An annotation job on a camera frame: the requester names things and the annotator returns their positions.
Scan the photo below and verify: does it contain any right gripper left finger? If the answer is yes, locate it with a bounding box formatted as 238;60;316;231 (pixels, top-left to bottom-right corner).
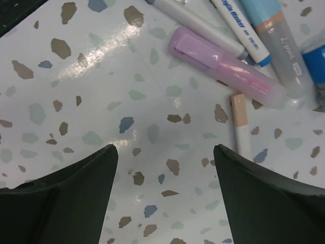
1;144;118;243

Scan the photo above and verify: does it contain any white pen orange cap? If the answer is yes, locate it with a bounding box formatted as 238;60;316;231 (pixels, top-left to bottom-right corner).
231;94;252;161

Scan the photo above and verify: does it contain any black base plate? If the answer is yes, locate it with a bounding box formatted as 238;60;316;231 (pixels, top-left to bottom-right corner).
0;0;48;37

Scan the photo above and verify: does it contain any blue white marker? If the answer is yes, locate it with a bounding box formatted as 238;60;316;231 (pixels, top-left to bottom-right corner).
212;0;271;67

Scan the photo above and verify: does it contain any pink highlighter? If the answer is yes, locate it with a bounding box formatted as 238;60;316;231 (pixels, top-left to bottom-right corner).
168;26;287;109

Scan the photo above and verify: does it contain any blue grey correction bottle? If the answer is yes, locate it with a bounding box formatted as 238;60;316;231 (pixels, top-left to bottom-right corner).
302;44;324;103

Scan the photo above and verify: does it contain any grey white pen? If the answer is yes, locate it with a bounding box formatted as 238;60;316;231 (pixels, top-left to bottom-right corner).
147;0;249;60

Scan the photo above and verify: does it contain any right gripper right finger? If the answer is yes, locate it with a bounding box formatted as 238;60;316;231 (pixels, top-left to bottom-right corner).
214;144;324;243

